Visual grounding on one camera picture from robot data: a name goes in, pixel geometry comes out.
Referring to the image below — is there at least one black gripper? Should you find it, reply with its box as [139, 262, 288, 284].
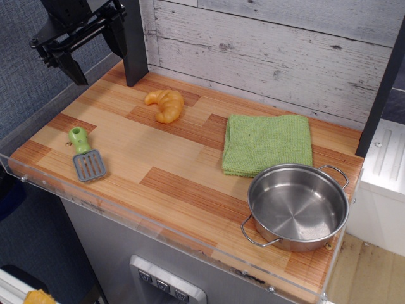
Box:
[29, 1, 128, 86]

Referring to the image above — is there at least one green cloth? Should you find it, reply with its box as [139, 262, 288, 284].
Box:
[222, 115, 313, 177]

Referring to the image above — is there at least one silver pot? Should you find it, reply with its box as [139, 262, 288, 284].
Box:
[243, 163, 349, 252]

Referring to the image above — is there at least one orange toy croissant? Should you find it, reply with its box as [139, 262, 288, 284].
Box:
[144, 89, 184, 124]

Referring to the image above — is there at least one green grey toy spatula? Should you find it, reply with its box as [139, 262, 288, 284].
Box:
[68, 127, 107, 182]

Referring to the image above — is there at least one silver button panel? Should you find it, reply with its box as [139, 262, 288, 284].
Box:
[129, 255, 208, 303]

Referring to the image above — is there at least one yellow object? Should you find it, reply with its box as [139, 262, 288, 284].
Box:
[23, 289, 56, 304]

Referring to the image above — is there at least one white box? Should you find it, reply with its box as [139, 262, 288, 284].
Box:
[346, 119, 404, 256]

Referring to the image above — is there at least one clear acrylic guard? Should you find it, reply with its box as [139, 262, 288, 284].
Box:
[0, 53, 365, 304]

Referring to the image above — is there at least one dark grey post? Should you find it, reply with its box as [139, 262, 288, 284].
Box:
[120, 0, 149, 87]

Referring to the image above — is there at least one dark right post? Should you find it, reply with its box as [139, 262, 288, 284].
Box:
[356, 1, 404, 157]

